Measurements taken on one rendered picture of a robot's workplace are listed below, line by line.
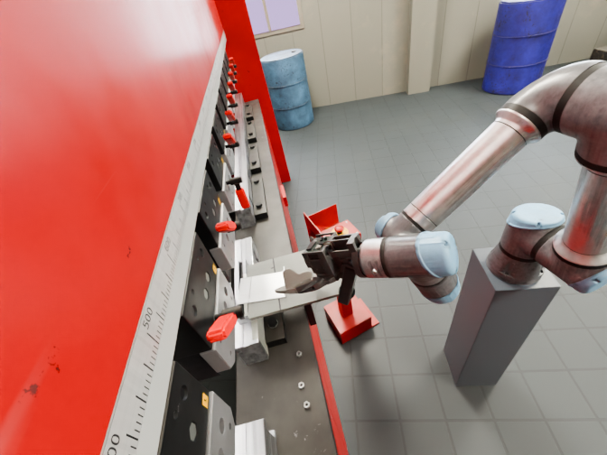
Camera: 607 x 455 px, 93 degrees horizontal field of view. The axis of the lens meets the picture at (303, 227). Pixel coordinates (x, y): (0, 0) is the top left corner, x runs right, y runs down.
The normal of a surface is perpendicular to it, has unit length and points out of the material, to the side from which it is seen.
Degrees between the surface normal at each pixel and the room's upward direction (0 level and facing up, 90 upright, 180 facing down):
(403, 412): 0
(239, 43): 90
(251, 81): 90
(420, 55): 90
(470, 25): 90
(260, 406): 0
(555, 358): 0
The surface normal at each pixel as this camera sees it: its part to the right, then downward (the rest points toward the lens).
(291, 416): -0.18, -0.73
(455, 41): -0.04, 0.67
